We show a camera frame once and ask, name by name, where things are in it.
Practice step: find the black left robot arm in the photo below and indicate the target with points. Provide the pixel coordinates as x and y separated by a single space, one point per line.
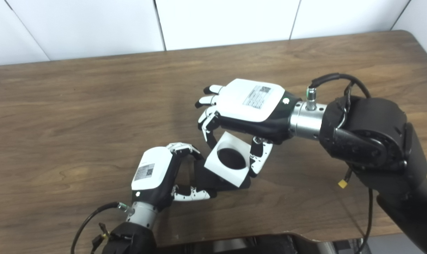
135 236

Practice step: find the dark robot torso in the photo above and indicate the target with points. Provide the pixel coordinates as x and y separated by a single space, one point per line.
269 243

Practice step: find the black peg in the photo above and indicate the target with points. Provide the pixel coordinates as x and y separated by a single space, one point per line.
204 178

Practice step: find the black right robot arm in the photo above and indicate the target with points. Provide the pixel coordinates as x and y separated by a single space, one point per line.
375 137

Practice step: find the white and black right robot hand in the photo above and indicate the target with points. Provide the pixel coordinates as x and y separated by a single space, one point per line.
248 106

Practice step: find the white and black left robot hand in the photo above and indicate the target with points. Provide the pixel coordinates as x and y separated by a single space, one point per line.
153 173

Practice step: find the white square piece with hole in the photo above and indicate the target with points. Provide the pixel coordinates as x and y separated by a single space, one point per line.
234 174

